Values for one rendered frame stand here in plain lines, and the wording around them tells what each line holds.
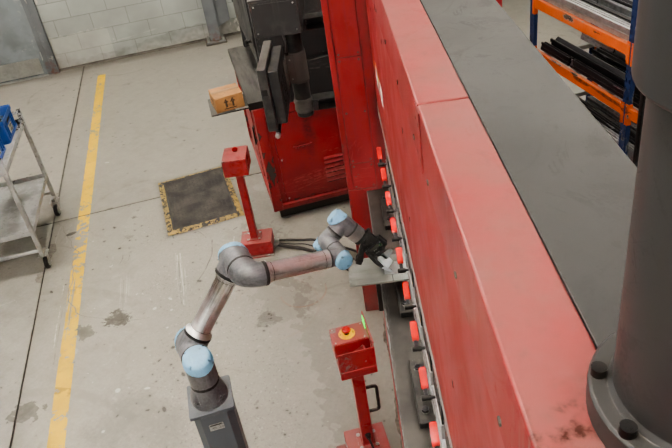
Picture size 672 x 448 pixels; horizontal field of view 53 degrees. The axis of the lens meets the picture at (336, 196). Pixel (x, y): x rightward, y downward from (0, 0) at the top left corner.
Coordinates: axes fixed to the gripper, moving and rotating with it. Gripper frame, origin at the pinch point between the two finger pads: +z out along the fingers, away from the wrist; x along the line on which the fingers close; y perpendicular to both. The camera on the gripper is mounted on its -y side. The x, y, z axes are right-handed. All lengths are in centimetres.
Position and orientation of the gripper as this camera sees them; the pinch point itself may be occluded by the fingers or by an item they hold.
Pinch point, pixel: (389, 266)
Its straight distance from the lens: 294.4
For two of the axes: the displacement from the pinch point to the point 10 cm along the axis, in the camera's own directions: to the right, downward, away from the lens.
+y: 6.7, -5.8, -4.6
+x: 1.0, -5.4, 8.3
